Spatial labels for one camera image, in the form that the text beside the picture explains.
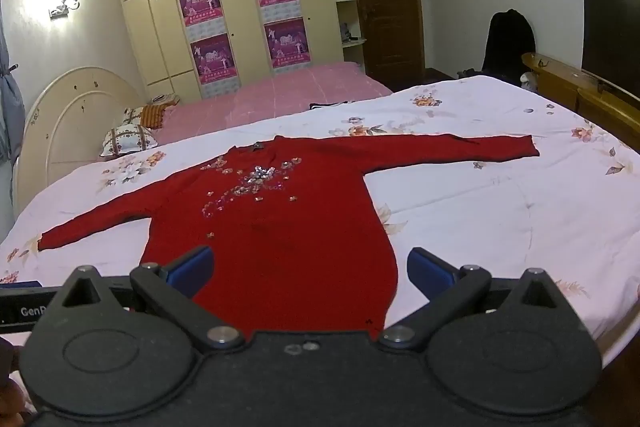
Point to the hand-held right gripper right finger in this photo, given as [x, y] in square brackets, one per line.
[430, 272]

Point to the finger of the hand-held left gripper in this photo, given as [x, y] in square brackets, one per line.
[20, 285]

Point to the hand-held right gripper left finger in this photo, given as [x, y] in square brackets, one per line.
[192, 269]

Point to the red sequined sweater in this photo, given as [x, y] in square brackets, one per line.
[280, 247]

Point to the person's left hand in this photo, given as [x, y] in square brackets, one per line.
[9, 402]

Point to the white floral bedsheet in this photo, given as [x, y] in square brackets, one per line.
[500, 217]

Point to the floral patterned pillow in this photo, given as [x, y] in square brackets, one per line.
[127, 141]

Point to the orange striped pillow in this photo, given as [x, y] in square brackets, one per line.
[157, 116]

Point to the cream round headboard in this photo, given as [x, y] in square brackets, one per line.
[65, 132]

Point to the grey curtain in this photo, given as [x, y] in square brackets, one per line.
[10, 107]

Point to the black and white cloth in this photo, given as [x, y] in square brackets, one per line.
[330, 106]

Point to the pink bed cover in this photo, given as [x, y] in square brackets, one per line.
[300, 92]

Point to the wooden television stand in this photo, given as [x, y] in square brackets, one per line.
[560, 82]

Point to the black jacket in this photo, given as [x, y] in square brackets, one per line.
[507, 47]

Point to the cream corner shelf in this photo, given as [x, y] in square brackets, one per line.
[350, 22]

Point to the brown wooden door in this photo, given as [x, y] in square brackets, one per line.
[390, 2]

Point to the black television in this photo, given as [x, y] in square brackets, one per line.
[612, 22]

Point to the wall lamp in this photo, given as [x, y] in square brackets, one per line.
[62, 9]

